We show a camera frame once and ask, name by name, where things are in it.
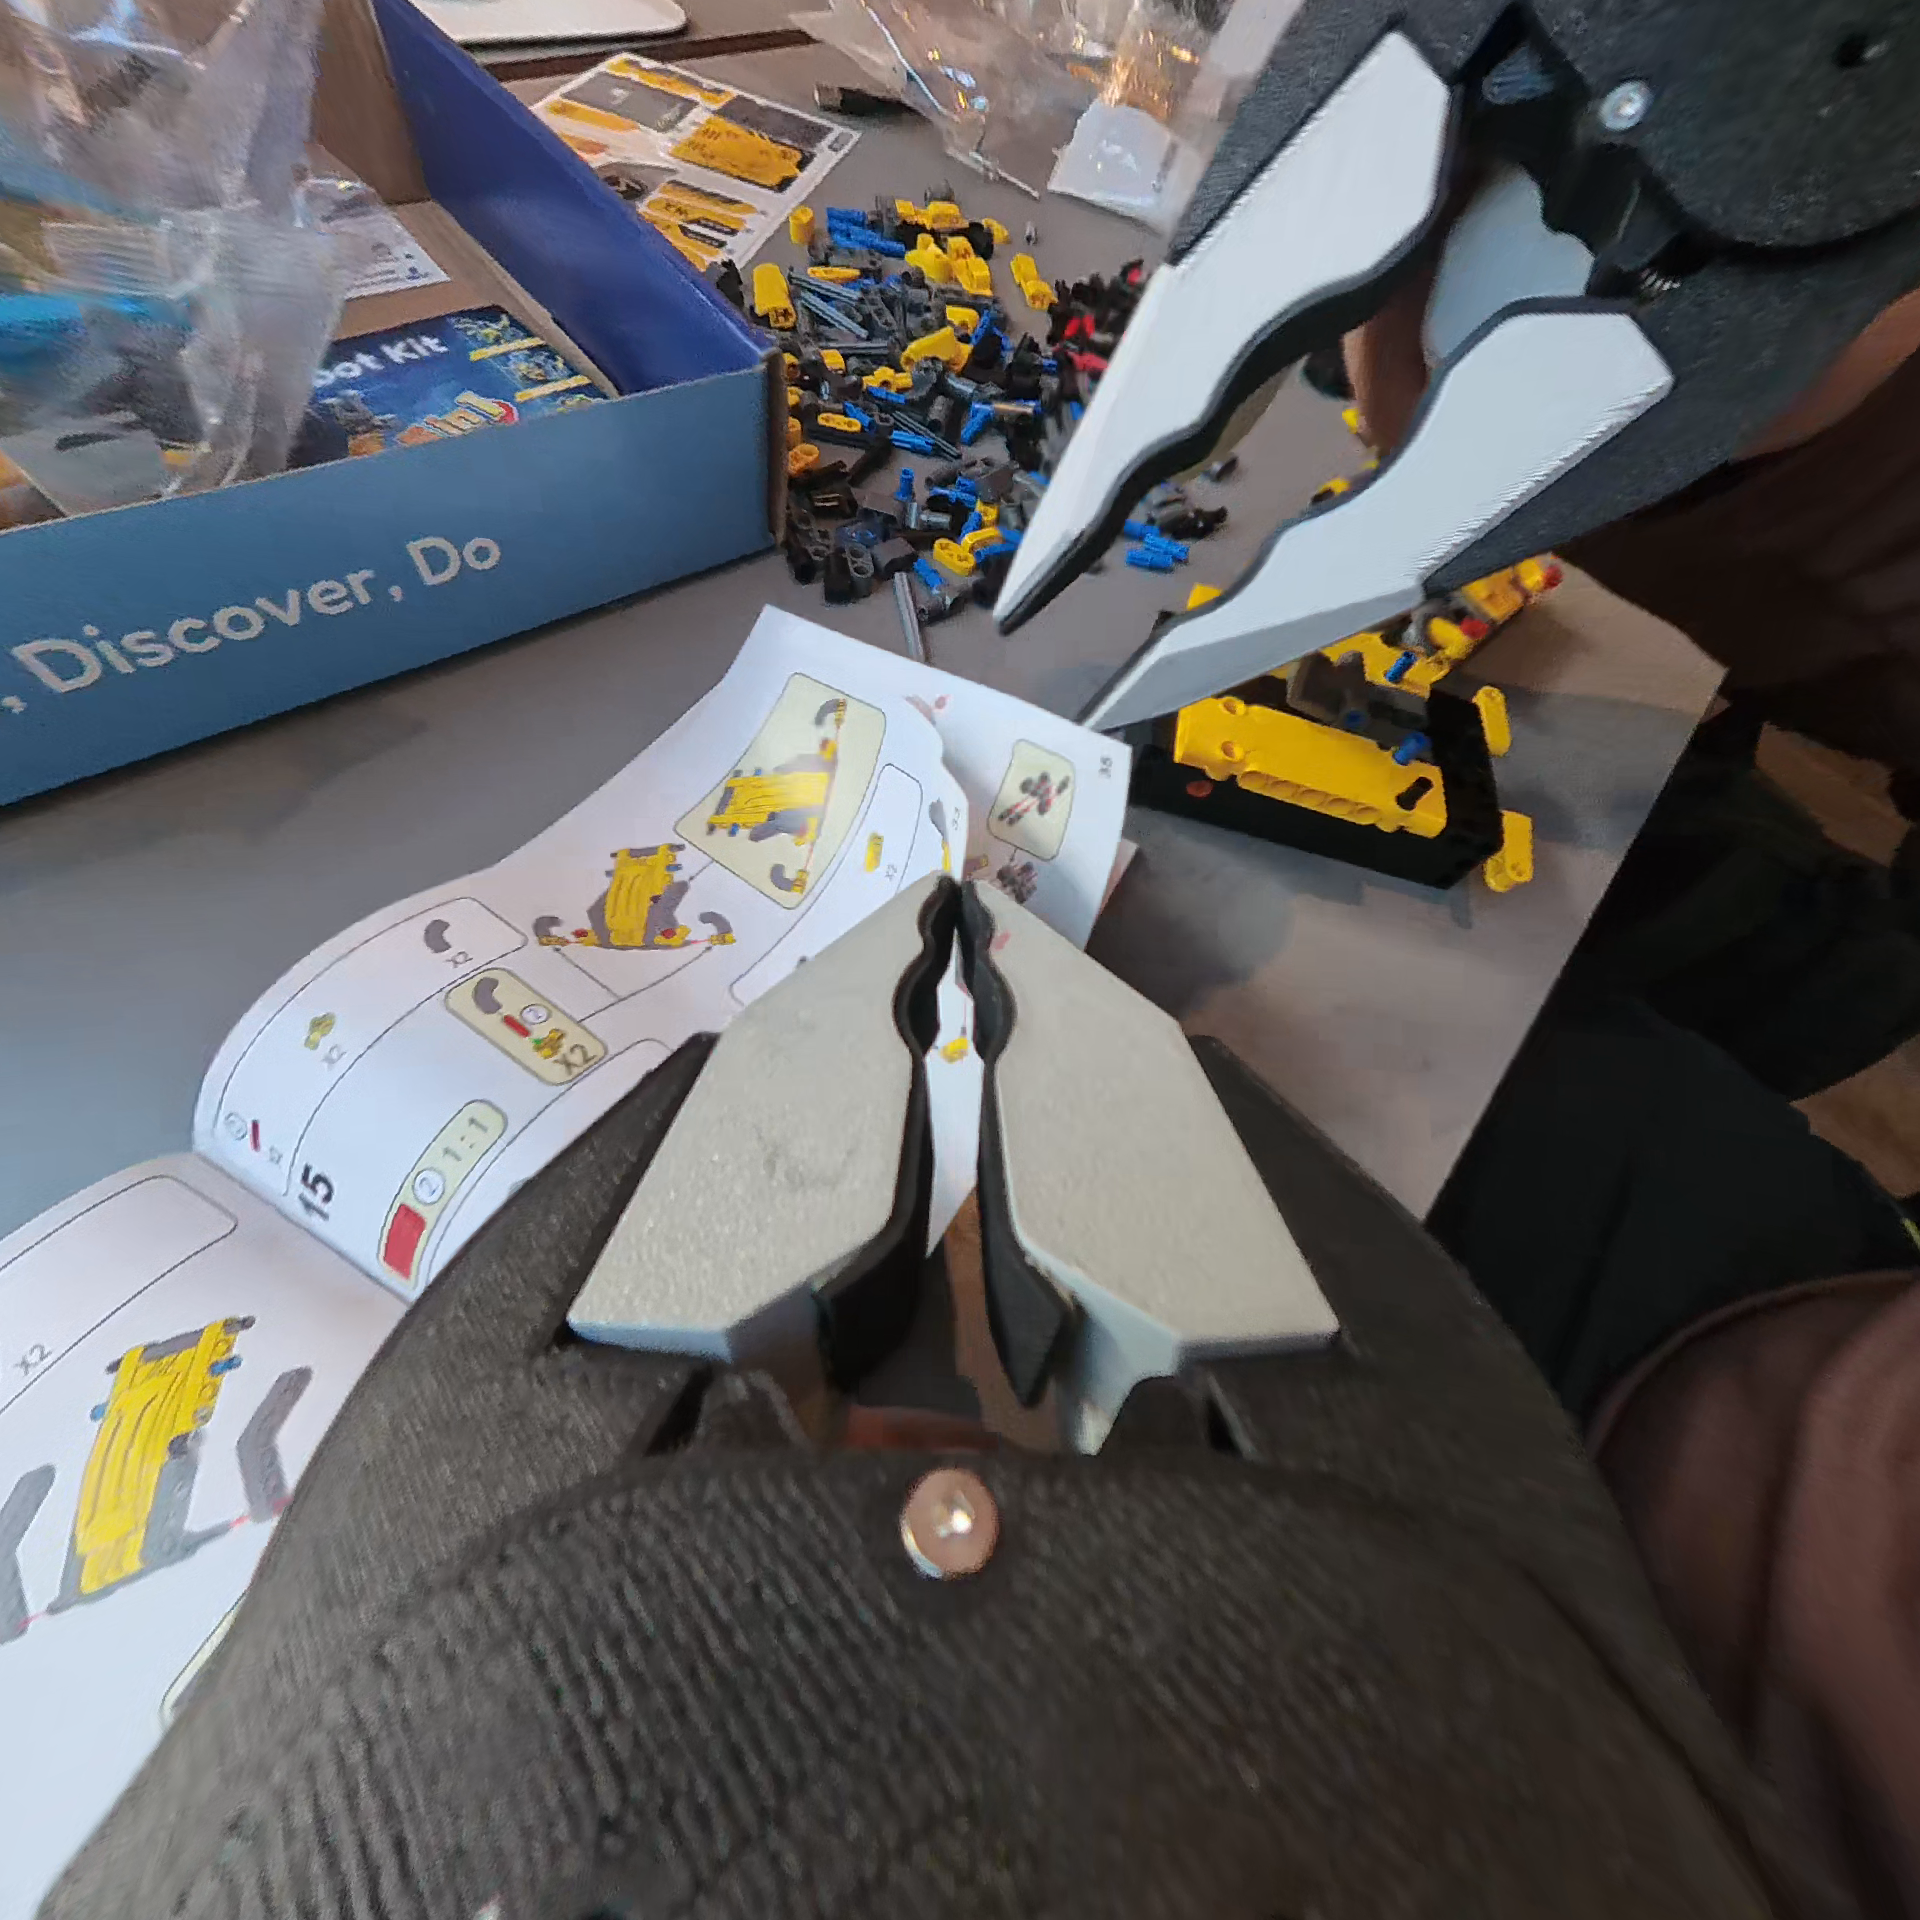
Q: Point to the yellow printed leaflet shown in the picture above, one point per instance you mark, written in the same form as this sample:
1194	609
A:
705	150

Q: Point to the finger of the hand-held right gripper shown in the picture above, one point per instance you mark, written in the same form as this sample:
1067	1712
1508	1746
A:
1516	421
1289	254

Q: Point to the black and yellow brick assembly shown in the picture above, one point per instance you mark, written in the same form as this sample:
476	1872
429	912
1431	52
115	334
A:
1305	764

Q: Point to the yellow and grey brick module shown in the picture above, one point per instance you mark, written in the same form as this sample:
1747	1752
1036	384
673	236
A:
1483	592

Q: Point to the person's brown shirt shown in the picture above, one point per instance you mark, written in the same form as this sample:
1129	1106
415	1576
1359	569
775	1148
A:
1769	1500

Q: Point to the blue cardboard box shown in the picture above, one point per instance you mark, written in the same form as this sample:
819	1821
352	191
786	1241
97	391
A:
376	600

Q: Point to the person's right forearm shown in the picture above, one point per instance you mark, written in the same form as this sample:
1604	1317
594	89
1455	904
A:
1769	557

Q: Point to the person's right hand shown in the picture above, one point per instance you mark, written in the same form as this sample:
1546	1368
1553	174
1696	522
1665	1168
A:
1387	383

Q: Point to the pile of loose brick pieces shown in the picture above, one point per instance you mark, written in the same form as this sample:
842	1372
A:
931	390

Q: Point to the instruction booklet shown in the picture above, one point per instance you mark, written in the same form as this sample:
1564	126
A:
299	1050

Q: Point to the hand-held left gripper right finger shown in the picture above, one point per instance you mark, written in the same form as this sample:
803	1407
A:
1155	1184

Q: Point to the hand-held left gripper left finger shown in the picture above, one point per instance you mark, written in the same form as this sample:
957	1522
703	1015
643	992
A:
780	1170

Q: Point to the white flat device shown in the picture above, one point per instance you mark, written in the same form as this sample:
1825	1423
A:
555	15

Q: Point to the clear bag of blue parts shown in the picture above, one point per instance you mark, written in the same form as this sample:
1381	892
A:
164	270

